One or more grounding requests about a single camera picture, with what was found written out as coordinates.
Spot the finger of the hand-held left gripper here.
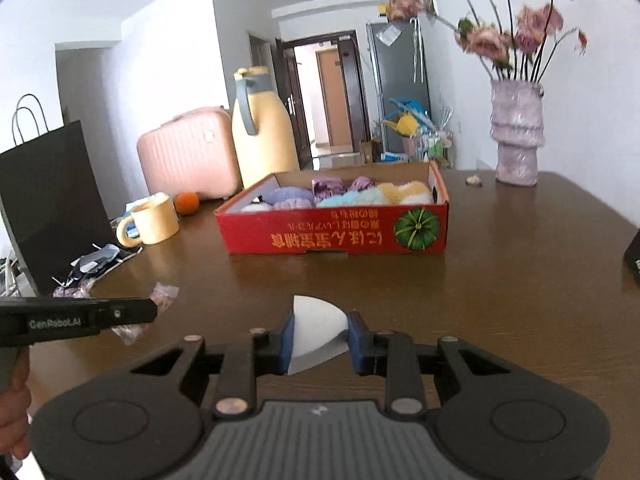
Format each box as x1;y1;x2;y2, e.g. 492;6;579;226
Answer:
95;298;159;333

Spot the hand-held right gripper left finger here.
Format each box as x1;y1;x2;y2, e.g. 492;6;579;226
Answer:
127;310;297;420

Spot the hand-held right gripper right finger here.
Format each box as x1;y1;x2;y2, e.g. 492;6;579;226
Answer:
346;311;511;420

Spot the white soft ball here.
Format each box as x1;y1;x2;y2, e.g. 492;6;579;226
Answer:
287;295;349;377

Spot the red cardboard box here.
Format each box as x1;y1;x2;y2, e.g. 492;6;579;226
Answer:
214;162;449;256

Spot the blue plush toy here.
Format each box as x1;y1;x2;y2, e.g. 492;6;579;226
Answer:
316;189;383;208

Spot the purple towel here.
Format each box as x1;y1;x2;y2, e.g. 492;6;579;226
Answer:
262;186;316;209

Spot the white yellow plush toy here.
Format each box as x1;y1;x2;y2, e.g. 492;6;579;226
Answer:
376;181;434;206

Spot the person's left hand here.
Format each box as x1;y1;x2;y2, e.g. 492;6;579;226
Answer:
0;355;32;461

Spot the single plastic wrapper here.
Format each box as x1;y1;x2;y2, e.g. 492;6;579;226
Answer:
150;282;180;311
111;324;151;346

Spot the crumpled silver black foil bag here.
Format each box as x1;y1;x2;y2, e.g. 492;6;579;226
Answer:
70;243;141;281

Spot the yellow mug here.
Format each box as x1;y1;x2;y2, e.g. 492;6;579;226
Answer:
116;195;180;248

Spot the black paper bag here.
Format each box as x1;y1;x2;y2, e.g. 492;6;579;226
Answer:
0;94;118;296

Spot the orange fruit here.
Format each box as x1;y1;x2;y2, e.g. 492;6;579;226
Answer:
174;192;201;216

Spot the pink suitcase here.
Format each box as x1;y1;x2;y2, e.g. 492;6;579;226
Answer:
136;106;240;202

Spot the yellow thermos jug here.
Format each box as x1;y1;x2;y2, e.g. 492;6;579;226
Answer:
231;66;301;190

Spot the cluttered storage cart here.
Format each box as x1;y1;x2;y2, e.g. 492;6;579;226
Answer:
372;99;456;163

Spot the dark wooden door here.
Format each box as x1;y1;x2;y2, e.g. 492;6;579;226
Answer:
336;35;371;153

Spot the brown door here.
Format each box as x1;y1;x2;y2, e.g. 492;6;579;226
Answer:
316;49;341;143

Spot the purple textured vase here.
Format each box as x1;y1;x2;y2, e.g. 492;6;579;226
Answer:
489;80;545;186

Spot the grey fridge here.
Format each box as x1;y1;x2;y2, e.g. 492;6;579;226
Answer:
366;19;432;153

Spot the orange black box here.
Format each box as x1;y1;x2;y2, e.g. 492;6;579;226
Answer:
622;230;640;281

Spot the dried pink rose bouquet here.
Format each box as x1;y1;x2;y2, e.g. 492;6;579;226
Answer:
387;0;590;83

